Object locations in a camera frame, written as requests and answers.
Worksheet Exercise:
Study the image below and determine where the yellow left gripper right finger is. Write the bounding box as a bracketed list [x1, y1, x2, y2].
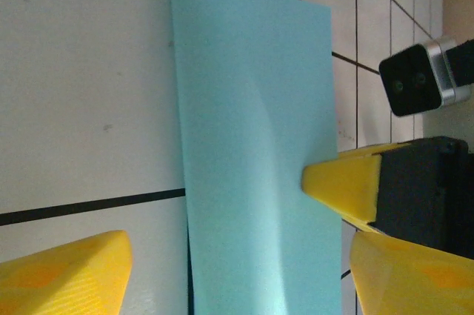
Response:
[350, 232, 474, 315]

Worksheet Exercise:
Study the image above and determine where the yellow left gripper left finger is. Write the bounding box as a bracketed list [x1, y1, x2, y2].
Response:
[0, 230, 133, 315]

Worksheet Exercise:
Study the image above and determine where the light blue paper sheet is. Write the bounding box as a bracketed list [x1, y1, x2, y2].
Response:
[169, 0, 344, 315]

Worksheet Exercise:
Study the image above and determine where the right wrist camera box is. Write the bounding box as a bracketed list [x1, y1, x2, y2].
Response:
[378, 36, 474, 118]

